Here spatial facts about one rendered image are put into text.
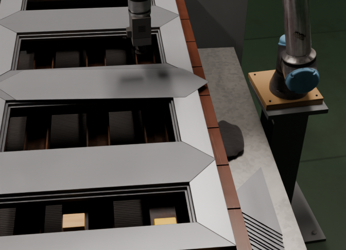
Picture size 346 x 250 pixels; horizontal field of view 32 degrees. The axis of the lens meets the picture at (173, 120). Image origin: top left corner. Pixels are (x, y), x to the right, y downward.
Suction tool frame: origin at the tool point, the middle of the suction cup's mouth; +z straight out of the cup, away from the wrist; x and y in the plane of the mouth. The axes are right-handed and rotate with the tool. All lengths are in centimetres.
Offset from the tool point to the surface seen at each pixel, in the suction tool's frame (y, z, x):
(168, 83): 6.5, 10.0, 8.4
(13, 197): 52, 11, -44
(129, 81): 3.2, 9.9, -4.8
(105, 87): 5.3, 9.8, -13.5
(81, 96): 9.0, 9.8, -22.1
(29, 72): -8.3, 9.4, -39.0
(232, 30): -75, 39, 56
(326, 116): -68, 95, 112
